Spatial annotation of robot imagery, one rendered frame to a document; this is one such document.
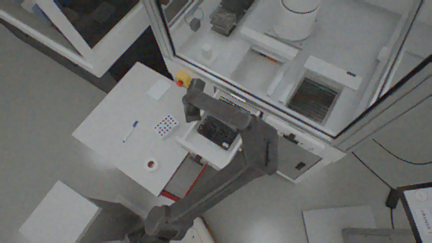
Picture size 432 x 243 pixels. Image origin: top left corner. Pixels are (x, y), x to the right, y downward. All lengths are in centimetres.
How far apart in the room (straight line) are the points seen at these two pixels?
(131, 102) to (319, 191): 153
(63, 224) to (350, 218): 183
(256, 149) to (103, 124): 113
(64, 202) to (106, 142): 35
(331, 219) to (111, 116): 167
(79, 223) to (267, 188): 131
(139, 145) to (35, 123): 159
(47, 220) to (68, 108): 140
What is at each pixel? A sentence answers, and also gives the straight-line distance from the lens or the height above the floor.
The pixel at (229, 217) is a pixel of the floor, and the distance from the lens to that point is 200.
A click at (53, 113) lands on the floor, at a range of 277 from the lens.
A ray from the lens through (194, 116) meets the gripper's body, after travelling 105.
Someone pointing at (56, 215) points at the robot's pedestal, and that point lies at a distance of 151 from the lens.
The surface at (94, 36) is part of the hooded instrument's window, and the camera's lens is 153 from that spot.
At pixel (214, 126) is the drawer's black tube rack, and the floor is 87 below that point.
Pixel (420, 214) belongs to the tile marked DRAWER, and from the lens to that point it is 123.
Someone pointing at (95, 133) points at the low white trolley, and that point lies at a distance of 152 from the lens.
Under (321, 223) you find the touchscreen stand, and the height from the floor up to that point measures 4.
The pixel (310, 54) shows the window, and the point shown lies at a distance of 81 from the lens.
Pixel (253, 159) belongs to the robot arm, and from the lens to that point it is 51.
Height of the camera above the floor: 200
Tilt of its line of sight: 67 degrees down
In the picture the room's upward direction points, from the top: 8 degrees counter-clockwise
